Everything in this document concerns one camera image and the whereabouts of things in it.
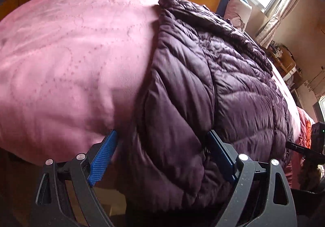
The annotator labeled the pink dotted bedspread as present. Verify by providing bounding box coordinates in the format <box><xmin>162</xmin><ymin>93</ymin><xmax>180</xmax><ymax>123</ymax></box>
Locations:
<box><xmin>0</xmin><ymin>0</ymin><xmax>300</xmax><ymax>167</ymax></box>

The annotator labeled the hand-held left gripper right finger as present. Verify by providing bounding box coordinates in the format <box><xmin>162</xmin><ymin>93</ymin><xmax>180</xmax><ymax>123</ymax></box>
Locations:
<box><xmin>206</xmin><ymin>130</ymin><xmax>298</xmax><ymax>227</ymax></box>

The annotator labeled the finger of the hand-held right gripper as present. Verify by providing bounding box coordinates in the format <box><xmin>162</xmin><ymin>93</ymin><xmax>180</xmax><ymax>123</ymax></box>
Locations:
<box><xmin>286</xmin><ymin>141</ymin><xmax>325</xmax><ymax>164</ymax></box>

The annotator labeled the purple quilted puffer jacket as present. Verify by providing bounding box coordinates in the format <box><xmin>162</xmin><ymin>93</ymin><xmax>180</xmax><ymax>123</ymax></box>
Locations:
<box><xmin>127</xmin><ymin>0</ymin><xmax>295</xmax><ymax>217</ymax></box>

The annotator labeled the pink patterned curtain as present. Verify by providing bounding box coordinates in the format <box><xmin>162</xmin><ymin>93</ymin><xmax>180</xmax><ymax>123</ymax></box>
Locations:
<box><xmin>255</xmin><ymin>0</ymin><xmax>309</xmax><ymax>48</ymax></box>

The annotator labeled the cluttered wooden desk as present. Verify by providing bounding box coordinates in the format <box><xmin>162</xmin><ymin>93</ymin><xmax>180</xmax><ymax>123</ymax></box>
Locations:
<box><xmin>266</xmin><ymin>44</ymin><xmax>297</xmax><ymax>78</ymax></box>

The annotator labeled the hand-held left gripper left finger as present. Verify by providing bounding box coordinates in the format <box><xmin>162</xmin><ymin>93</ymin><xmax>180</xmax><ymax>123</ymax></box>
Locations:
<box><xmin>35</xmin><ymin>129</ymin><xmax>119</xmax><ymax>227</ymax></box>

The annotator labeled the white deer print pillow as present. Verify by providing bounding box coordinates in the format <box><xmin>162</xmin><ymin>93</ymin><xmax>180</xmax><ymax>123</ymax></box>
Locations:
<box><xmin>223</xmin><ymin>0</ymin><xmax>253</xmax><ymax>33</ymax></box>

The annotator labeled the coral ruffled blanket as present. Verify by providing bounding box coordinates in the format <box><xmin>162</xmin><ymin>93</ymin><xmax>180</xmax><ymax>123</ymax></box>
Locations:
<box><xmin>284</xmin><ymin>107</ymin><xmax>313</xmax><ymax>189</ymax></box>

